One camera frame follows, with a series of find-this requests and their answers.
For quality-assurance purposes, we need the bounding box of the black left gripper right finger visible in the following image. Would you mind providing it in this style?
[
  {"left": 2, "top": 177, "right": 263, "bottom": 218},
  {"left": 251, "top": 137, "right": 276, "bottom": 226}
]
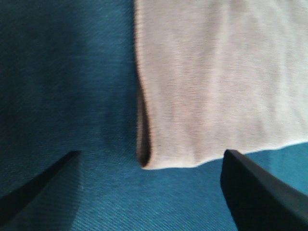
[{"left": 220, "top": 150, "right": 308, "bottom": 231}]

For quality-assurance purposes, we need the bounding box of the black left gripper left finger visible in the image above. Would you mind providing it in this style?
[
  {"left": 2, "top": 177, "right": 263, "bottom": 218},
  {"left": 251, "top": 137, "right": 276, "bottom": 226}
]
[{"left": 0, "top": 151, "right": 81, "bottom": 228}]

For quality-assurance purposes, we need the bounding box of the brown towel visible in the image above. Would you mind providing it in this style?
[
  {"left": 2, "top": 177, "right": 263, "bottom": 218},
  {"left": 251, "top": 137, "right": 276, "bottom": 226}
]
[{"left": 134, "top": 0, "right": 308, "bottom": 170}]

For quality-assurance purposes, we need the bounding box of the dark table mat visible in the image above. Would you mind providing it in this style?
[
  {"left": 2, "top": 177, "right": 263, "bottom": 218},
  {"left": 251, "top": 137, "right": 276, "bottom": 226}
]
[{"left": 0, "top": 0, "right": 308, "bottom": 231}]

